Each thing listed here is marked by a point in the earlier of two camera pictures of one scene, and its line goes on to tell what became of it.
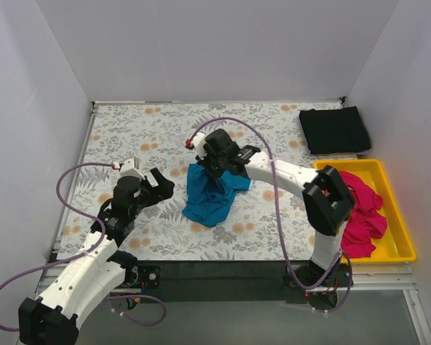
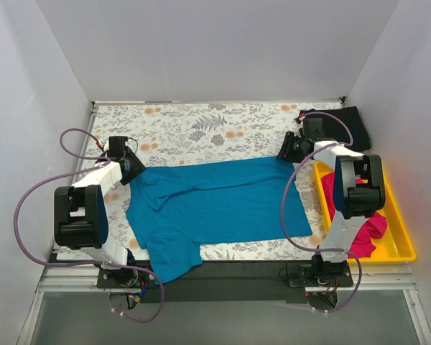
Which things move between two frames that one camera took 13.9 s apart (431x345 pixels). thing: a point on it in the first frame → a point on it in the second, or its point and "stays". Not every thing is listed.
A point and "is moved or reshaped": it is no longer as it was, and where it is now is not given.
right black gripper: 211,169 → 287,152
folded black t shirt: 333,131 stays
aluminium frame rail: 399,277 stays
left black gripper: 151,189 → 133,169
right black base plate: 308,273 stays
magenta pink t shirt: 365,223 stays
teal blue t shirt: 210,199 is moved or reshaped
